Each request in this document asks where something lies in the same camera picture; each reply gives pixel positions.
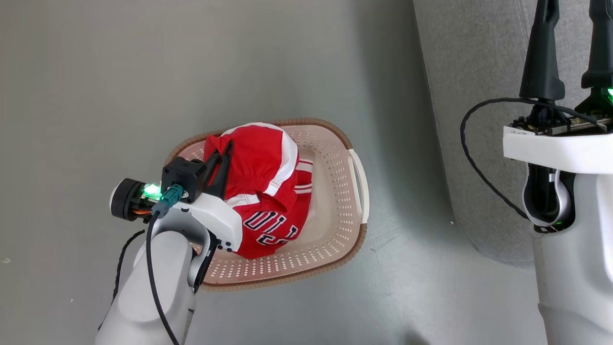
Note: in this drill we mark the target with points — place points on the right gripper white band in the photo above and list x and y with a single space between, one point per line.
560 146

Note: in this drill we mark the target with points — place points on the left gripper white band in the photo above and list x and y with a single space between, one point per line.
215 215

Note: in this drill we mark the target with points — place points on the red shorts with white stripe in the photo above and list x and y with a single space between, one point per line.
258 153

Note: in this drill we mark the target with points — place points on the red basketball jersey with lettering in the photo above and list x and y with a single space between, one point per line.
278 239

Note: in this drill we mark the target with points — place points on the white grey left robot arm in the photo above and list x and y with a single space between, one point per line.
143 287

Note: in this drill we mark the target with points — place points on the beige perforated plastic laundry basket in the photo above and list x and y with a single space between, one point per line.
330 201

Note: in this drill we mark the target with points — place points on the grey fabric sofa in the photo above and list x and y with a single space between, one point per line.
479 72

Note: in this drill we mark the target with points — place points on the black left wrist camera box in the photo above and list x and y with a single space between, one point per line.
182 175

